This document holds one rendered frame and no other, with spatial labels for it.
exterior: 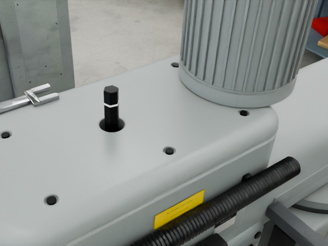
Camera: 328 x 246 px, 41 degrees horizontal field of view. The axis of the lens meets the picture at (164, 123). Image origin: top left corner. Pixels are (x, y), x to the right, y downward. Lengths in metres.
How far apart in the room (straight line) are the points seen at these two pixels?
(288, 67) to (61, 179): 0.37
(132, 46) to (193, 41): 4.22
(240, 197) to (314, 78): 0.49
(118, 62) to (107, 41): 0.49
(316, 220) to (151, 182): 0.58
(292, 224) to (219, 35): 0.41
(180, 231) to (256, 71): 0.25
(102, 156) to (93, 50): 4.25
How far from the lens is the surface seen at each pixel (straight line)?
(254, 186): 0.69
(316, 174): 0.99
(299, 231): 0.88
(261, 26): 0.63
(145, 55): 4.70
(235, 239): 0.89
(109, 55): 4.70
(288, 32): 0.65
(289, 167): 0.74
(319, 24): 5.14
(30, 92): 0.70
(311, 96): 1.01
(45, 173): 0.57
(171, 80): 0.74
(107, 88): 0.60
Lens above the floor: 2.28
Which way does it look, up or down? 38 degrees down
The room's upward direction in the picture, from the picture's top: 4 degrees clockwise
